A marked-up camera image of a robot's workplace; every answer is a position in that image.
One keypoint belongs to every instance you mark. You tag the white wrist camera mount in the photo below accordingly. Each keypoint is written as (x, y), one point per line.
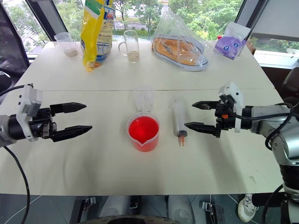
(234, 92)
(29, 98)

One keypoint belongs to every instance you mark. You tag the small clear plastic cup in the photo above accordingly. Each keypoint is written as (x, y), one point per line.
(144, 99)

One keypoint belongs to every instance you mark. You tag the beaker with red liquid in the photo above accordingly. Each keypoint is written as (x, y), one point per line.
(143, 133)

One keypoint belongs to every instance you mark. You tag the clear plastic syringe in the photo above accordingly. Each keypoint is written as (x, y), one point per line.
(178, 116)

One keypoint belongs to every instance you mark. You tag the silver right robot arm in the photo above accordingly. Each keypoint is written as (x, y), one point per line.
(275, 121)

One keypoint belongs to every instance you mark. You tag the black trouser leg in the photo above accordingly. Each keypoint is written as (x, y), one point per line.
(266, 199)

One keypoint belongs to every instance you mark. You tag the metal table leg clamp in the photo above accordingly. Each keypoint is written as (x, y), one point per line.
(212, 211)
(90, 203)

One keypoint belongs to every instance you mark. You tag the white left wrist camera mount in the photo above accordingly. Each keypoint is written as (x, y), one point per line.
(29, 98)

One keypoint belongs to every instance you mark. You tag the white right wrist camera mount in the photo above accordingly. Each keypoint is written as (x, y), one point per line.
(234, 92)

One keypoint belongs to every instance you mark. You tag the clear bag with bread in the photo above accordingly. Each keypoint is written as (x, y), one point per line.
(180, 49)

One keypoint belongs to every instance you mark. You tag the white sneaker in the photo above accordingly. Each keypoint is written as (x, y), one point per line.
(247, 208)

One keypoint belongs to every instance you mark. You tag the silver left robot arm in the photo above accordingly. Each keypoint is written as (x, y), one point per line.
(4, 127)

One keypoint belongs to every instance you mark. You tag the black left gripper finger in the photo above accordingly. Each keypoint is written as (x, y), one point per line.
(69, 107)
(72, 131)

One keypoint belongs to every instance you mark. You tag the yellow snack bag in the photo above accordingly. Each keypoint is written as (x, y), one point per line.
(95, 35)

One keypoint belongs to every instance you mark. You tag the glass mug with grains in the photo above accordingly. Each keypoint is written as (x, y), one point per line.
(132, 46)

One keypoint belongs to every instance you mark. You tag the black fabric chair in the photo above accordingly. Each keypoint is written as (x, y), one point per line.
(10, 46)

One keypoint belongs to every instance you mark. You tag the purple and white pouch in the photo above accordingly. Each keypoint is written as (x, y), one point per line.
(230, 45)

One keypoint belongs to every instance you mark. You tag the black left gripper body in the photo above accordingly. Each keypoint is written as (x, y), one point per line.
(43, 122)

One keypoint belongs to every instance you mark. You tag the clear measuring cup with grains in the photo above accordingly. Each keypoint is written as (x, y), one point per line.
(67, 45)

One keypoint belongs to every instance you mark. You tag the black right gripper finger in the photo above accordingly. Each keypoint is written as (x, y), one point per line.
(202, 128)
(206, 105)

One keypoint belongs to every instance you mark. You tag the dark rounded robot base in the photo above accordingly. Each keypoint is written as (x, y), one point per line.
(128, 220)

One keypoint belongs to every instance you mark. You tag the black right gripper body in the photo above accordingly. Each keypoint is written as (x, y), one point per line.
(225, 119)

